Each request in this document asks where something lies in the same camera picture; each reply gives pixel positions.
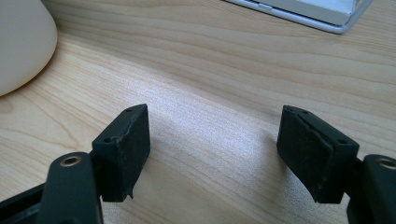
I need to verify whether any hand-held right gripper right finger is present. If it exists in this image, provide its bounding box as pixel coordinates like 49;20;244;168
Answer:
276;105;361;204

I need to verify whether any cream ceramic cup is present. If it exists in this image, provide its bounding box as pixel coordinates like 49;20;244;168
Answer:
0;0;59;98

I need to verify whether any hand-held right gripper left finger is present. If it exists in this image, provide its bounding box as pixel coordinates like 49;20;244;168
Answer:
92;103;151;203

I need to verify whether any white wire shelf rack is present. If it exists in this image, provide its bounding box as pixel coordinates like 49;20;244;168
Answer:
221;0;375;35

